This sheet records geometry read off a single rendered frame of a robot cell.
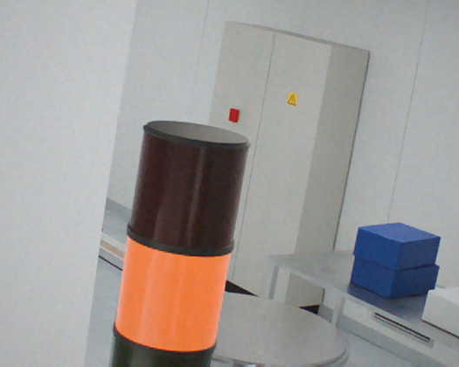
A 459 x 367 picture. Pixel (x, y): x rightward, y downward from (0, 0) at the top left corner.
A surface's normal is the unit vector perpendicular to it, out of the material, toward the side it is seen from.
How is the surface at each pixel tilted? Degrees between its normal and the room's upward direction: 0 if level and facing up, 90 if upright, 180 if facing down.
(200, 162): 90
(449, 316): 90
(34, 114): 90
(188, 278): 90
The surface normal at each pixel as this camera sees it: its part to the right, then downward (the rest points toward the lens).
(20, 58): 0.62, 0.26
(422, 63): -0.77, 0.00
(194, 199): 0.13, 0.22
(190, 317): 0.42, 0.26
